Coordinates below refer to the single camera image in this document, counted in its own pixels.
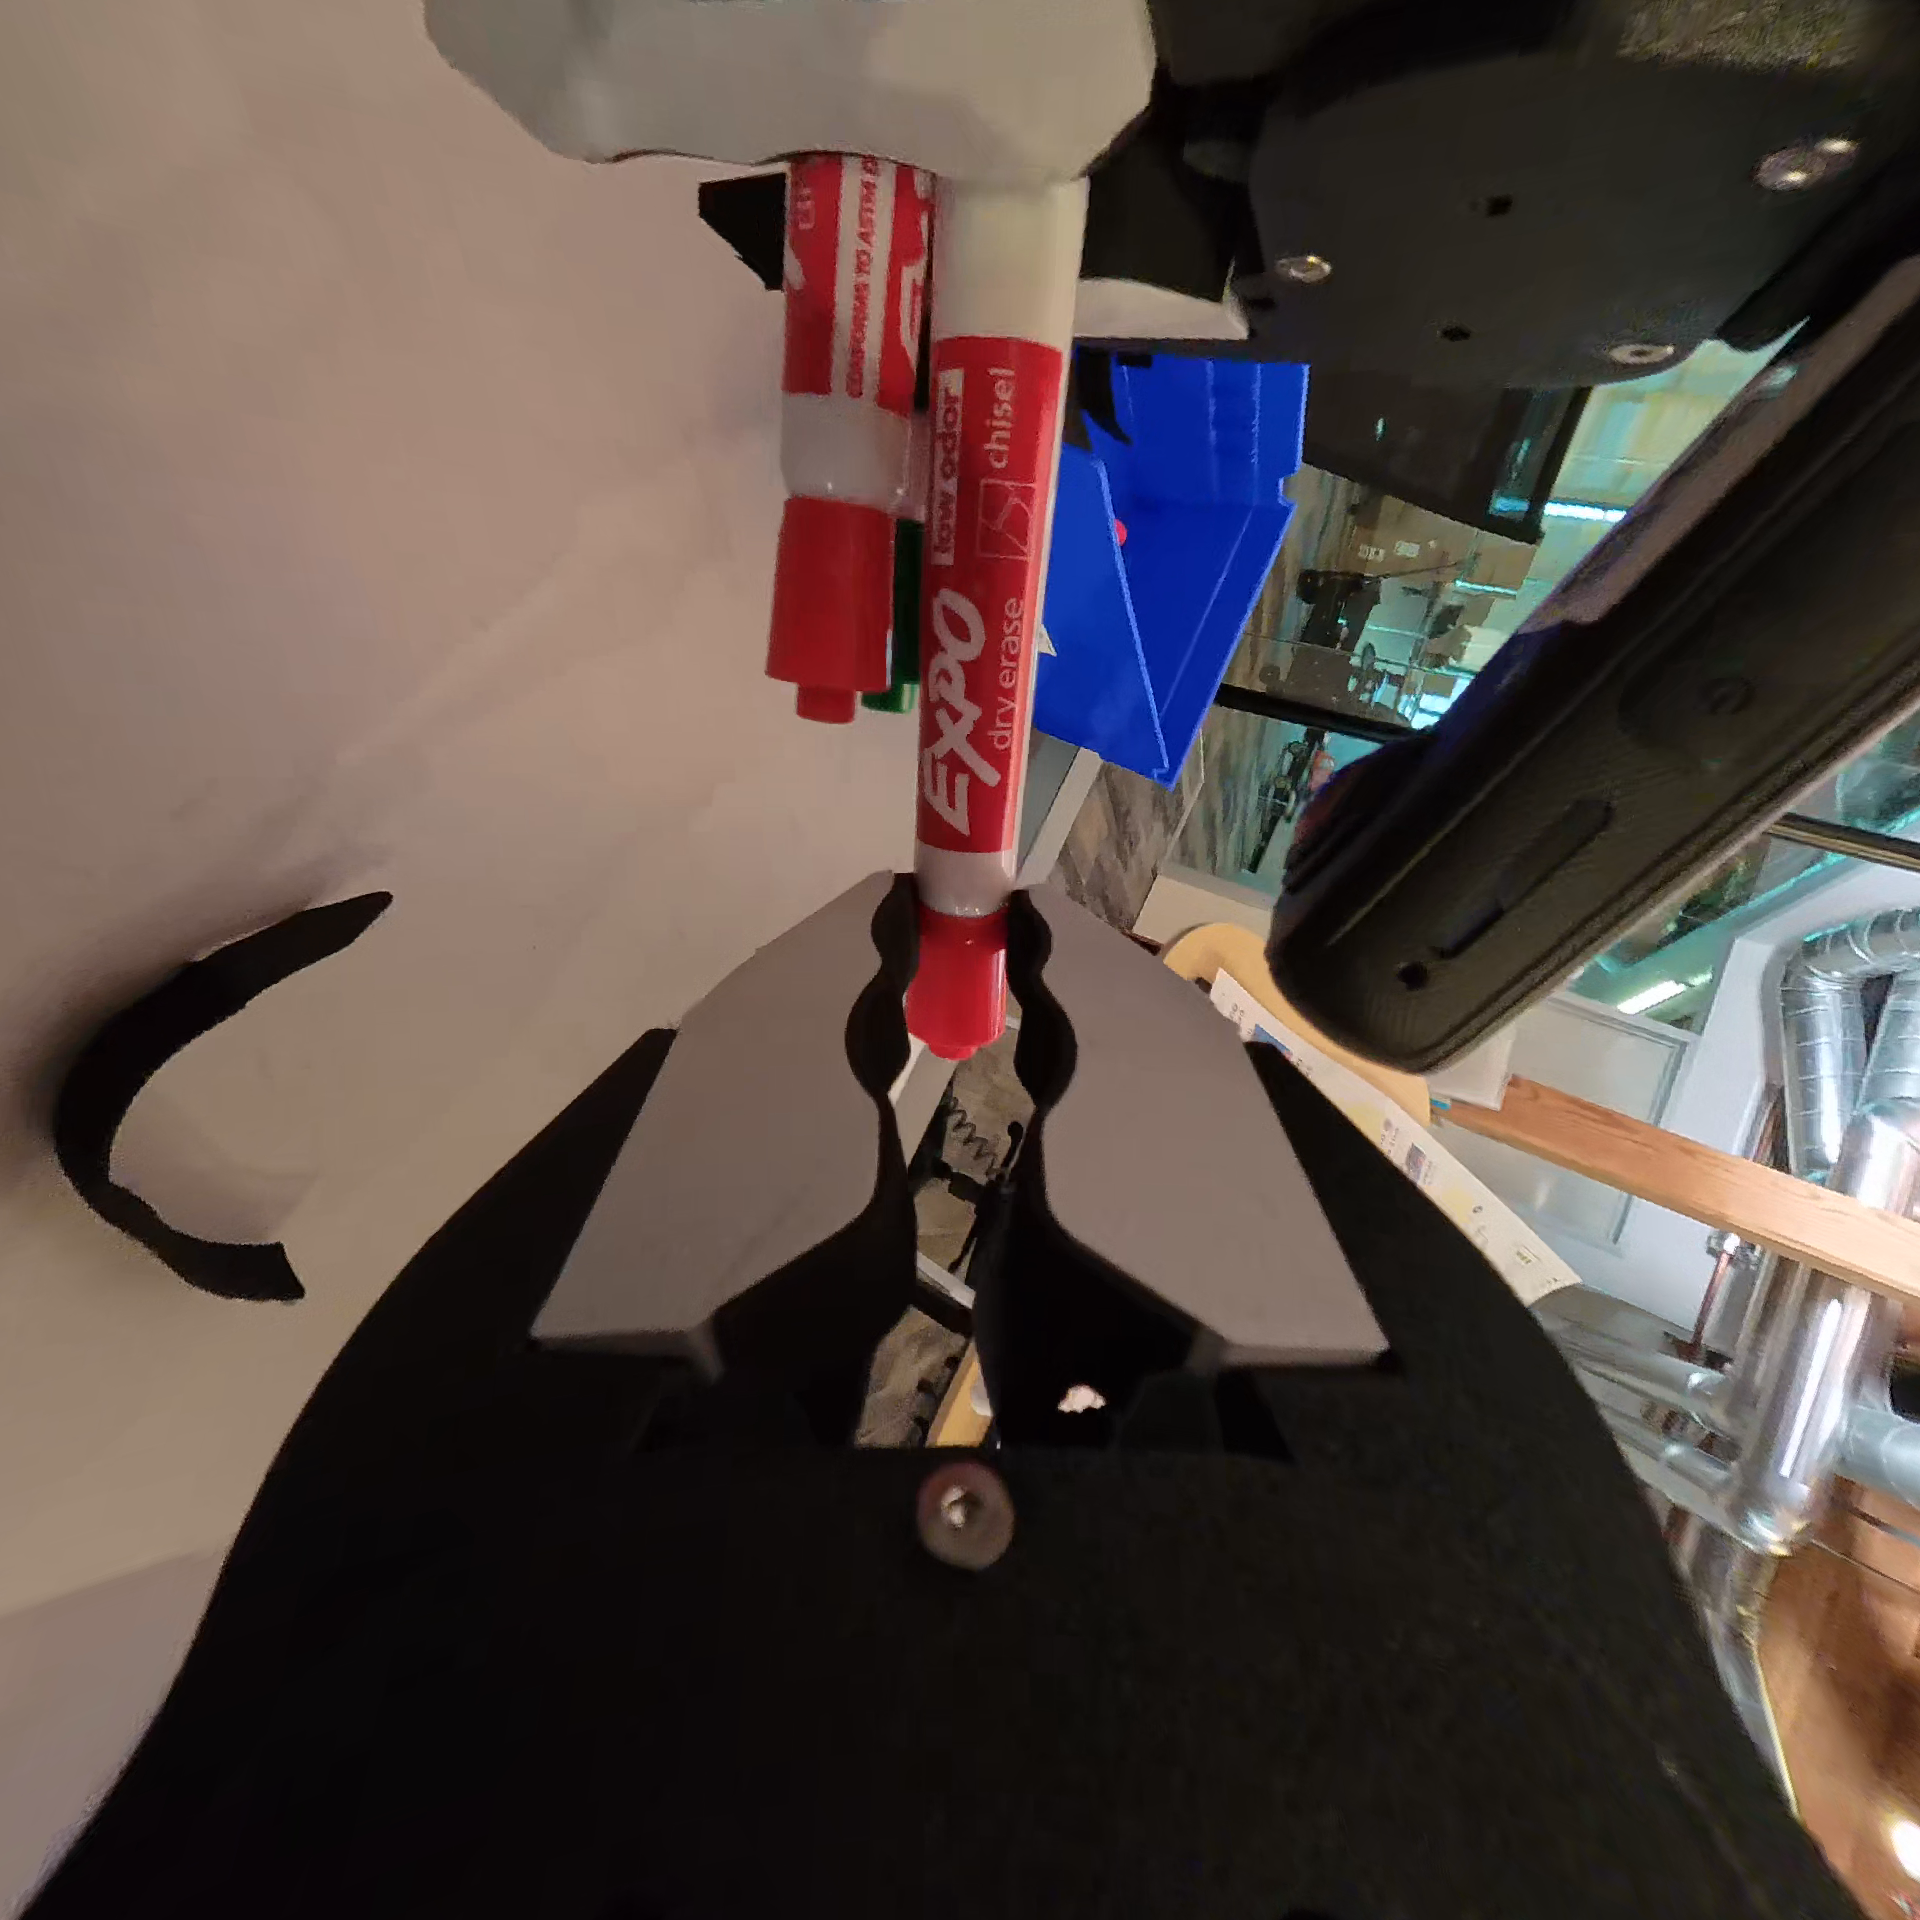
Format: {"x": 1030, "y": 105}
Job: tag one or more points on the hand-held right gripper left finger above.
{"x": 722, "y": 1142}

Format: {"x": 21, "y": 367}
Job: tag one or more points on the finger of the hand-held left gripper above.
{"x": 780, "y": 66}
{"x": 1163, "y": 306}

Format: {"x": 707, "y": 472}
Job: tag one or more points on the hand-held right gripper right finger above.
{"x": 1200, "y": 1172}

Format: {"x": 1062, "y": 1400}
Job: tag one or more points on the blue plastic bin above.
{"x": 1184, "y": 599}

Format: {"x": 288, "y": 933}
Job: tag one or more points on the green dry erase marker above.
{"x": 902, "y": 661}

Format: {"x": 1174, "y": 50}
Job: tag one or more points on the wooden beam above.
{"x": 1695, "y": 1185}

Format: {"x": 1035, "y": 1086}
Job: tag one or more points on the silver ventilation duct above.
{"x": 1815, "y": 1201}

